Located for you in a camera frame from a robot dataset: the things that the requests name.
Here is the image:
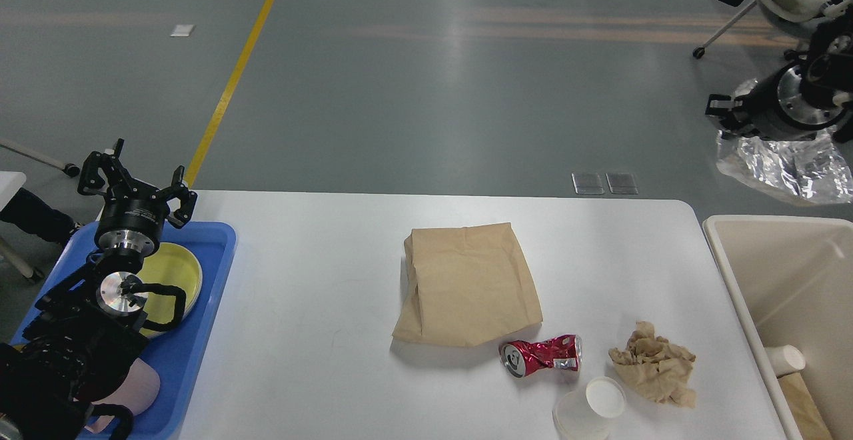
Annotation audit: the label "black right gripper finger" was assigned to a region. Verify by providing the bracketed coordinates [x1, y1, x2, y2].
[706, 94, 750, 135]

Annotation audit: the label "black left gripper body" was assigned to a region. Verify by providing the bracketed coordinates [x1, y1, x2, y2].
[95, 198, 167, 257]

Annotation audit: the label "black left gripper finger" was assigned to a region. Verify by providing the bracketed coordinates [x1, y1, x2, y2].
[77, 137, 134, 204]
[157, 165, 198, 229]

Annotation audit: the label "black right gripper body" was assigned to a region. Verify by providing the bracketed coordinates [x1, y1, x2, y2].
[733, 63, 834, 141]

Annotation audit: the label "yellow plate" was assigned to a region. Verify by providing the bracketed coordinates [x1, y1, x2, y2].
[137, 242, 203, 324]

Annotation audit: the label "aluminium foil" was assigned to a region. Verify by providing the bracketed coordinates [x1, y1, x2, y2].
[717, 79, 851, 204]

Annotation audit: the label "pink mug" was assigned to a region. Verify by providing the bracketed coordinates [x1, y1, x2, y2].
[93, 359, 161, 427]

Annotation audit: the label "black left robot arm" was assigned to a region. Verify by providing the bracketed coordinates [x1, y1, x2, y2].
[1, 139, 197, 439]

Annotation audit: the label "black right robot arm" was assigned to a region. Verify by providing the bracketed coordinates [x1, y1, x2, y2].
[706, 14, 852, 143]

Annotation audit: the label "white chair leg with caster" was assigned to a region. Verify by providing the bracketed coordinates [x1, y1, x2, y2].
[1, 137, 81, 178]

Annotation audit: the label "white office chair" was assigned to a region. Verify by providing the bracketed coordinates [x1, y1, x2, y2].
[692, 0, 851, 61]

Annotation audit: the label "floor outlet plates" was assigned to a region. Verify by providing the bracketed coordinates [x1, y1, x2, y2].
[572, 173, 639, 196]

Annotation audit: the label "beige plastic bin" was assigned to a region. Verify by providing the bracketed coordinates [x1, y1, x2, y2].
[703, 215, 852, 439]

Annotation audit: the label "white paper cup in bin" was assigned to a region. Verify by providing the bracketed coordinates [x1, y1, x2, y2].
[764, 345, 806, 377]

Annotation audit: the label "crumpled brown napkin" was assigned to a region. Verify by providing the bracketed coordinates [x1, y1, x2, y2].
[607, 321, 697, 409]

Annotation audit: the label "brown paper bag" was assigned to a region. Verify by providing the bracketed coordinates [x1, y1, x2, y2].
[393, 223, 543, 348]

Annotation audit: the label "brown paper in bin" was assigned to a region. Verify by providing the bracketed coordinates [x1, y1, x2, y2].
[777, 373, 834, 439]

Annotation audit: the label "crushed red soda can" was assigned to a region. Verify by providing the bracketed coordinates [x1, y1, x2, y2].
[498, 334, 584, 377]

